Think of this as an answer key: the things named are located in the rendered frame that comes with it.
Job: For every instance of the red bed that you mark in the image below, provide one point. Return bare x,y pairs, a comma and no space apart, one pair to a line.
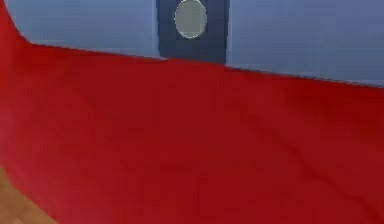
200,143

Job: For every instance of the dark blue laptop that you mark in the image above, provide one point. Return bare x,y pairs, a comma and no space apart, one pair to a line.
200,46

